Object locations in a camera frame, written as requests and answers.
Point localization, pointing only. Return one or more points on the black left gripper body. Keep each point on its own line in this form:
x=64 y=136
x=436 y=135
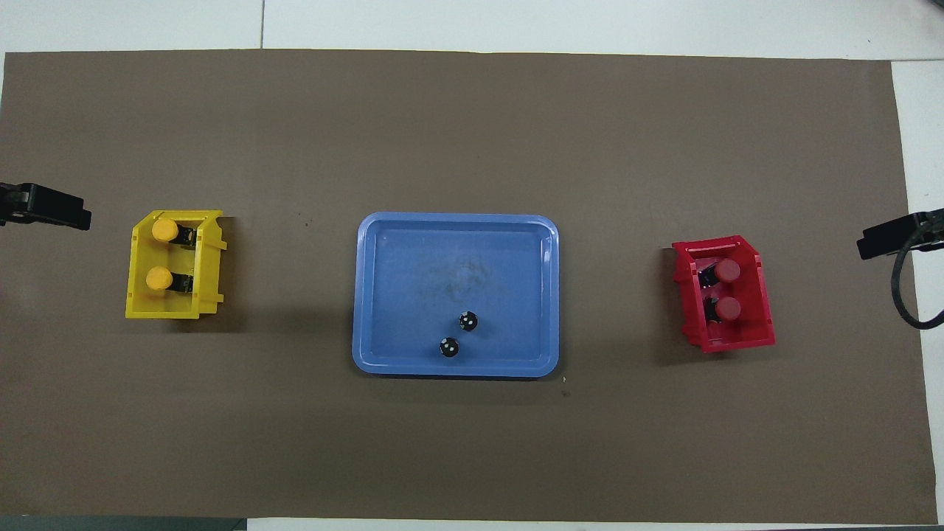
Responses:
x=44 y=206

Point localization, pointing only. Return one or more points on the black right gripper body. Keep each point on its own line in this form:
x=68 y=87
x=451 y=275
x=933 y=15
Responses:
x=914 y=232

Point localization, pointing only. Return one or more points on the yellow push button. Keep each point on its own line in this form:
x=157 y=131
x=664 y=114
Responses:
x=158 y=279
x=164 y=230

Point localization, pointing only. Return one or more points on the red push button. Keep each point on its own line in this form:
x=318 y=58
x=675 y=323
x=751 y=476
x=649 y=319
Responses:
x=728 y=270
x=729 y=308

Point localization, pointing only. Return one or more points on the yellow plastic bin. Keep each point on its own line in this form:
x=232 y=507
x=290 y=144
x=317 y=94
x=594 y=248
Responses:
x=140 y=306

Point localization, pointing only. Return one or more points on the red plastic bin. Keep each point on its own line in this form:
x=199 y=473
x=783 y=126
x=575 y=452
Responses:
x=737 y=339

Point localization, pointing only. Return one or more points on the blue plastic tray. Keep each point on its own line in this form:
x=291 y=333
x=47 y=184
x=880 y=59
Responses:
x=398 y=324

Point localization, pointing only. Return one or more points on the black cylindrical capacitor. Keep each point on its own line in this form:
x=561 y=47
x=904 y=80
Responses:
x=448 y=347
x=467 y=321

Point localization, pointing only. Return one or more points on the brown table mat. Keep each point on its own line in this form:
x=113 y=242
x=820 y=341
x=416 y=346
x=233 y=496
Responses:
x=472 y=457

